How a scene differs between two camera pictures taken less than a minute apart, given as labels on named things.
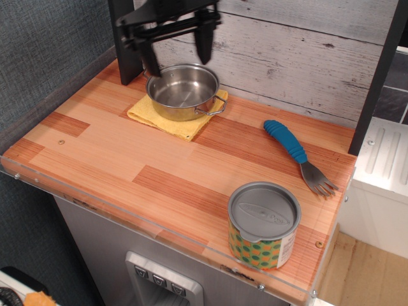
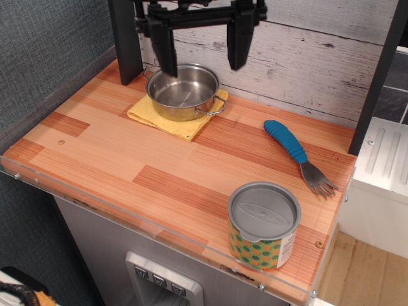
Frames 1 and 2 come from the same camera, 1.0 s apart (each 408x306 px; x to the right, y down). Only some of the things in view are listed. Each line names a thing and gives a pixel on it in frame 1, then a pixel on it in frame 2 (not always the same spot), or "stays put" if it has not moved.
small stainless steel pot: (183, 90) stays put
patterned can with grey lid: (262, 218) stays put
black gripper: (157, 20) to (239, 16)
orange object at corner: (38, 298) stays put
